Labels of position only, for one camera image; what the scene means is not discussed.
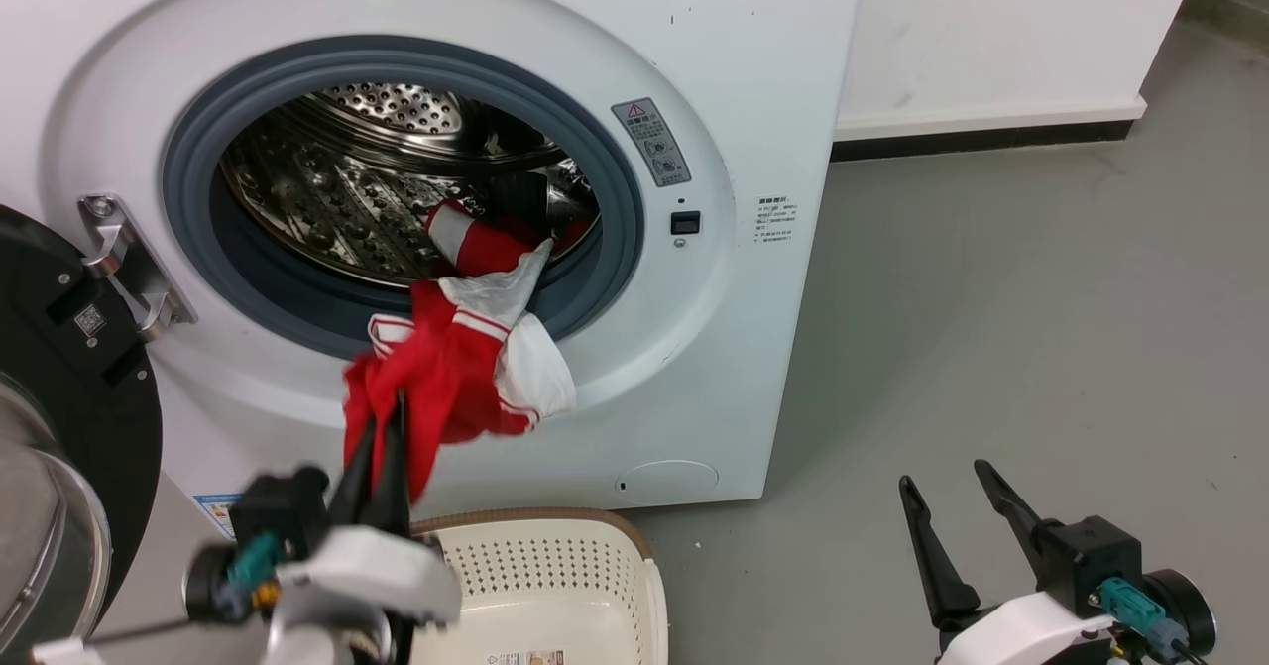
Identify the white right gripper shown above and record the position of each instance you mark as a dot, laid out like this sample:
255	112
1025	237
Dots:
1026	633

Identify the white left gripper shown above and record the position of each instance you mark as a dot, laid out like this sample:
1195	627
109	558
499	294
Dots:
377	571

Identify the red and white garment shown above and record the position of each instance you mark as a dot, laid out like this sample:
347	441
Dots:
446	368

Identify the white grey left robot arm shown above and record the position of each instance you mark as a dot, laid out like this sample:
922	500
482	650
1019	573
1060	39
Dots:
322	635

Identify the cream plastic laundry basket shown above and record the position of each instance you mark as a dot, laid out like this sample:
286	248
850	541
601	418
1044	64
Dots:
555	586

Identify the paper label inside basket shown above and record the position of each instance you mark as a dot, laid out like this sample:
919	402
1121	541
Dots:
525	658

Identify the white front-load washing machine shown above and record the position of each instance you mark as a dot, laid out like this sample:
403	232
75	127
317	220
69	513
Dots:
753	70

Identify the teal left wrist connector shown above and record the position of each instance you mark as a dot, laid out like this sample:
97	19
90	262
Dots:
253	556

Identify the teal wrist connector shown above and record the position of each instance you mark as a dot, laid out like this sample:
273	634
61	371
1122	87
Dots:
1130	606
253	556

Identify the blue energy label sticker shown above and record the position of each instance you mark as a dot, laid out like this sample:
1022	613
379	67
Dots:
218	514

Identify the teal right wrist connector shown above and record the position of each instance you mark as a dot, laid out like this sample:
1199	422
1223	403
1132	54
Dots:
1130	606

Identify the round white filter cover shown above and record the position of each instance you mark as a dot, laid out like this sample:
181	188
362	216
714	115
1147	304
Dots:
666	483

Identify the perforated steel washer drum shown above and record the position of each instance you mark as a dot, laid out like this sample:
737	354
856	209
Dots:
327	199

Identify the black round washer door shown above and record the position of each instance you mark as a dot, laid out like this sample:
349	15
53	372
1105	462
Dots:
69	387

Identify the black garment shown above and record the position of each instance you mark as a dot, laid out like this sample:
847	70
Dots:
520	194

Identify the white QR code sticker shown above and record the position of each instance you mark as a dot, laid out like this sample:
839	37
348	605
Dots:
90	320

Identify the metal door hinge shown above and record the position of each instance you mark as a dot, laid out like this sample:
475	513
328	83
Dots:
129	259

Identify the clear glass door bowl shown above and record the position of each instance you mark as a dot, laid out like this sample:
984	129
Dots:
40	536

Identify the grey rubber door gasket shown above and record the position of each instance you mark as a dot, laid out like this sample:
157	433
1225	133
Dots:
188	179

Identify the black and white baseboard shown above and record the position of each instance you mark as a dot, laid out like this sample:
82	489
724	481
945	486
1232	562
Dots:
991	130

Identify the black door latch slot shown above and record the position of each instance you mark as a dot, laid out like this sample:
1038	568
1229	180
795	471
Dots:
685	222

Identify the grey warning sticker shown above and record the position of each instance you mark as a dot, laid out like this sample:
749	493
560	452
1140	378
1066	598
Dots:
651	142

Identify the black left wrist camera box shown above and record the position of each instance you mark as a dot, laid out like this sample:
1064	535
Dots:
283	508

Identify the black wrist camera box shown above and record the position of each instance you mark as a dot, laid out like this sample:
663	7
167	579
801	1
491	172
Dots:
1091	561
283	508

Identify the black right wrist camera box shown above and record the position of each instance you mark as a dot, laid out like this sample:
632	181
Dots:
1091	561

